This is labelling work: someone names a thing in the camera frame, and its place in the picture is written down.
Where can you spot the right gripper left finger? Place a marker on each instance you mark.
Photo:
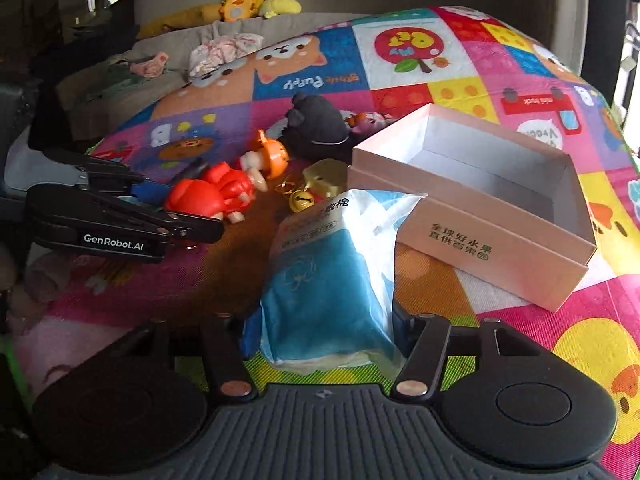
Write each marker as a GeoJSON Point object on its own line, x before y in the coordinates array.
{"type": "Point", "coordinates": [225, 372]}

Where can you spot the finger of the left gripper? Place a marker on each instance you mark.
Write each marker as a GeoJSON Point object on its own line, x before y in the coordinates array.
{"type": "Point", "coordinates": [159, 221]}
{"type": "Point", "coordinates": [102, 175]}

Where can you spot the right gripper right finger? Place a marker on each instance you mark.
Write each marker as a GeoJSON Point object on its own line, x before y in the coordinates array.
{"type": "Point", "coordinates": [423, 341]}

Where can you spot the red dress doll figurine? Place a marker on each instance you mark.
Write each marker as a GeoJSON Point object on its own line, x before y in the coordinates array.
{"type": "Point", "coordinates": [221, 192]}

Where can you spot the orange plastic hat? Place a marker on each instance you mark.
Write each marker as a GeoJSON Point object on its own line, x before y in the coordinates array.
{"type": "Point", "coordinates": [268, 155]}

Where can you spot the yellow keychain with bell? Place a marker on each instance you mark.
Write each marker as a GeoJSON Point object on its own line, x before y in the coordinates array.
{"type": "Point", "coordinates": [324, 179]}

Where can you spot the black plush toy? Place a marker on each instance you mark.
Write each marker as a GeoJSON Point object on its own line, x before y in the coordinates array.
{"type": "Point", "coordinates": [316, 130]}

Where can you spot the pink small figurine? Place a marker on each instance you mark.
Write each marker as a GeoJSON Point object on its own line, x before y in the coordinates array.
{"type": "Point", "coordinates": [368, 123]}

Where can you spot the grey sofa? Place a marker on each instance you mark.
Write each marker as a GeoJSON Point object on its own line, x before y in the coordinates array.
{"type": "Point", "coordinates": [100, 98]}

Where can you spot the pink small plush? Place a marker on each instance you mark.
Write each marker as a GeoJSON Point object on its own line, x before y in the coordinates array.
{"type": "Point", "coordinates": [151, 68]}

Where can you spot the white pink crumpled cloth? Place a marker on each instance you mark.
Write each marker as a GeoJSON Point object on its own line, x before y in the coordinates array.
{"type": "Point", "coordinates": [222, 50]}

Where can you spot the yellow duck plush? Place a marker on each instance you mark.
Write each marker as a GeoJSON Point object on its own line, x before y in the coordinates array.
{"type": "Point", "coordinates": [238, 10]}

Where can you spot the colourful cartoon play mat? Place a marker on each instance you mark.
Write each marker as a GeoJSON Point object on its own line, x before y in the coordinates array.
{"type": "Point", "coordinates": [404, 246]}

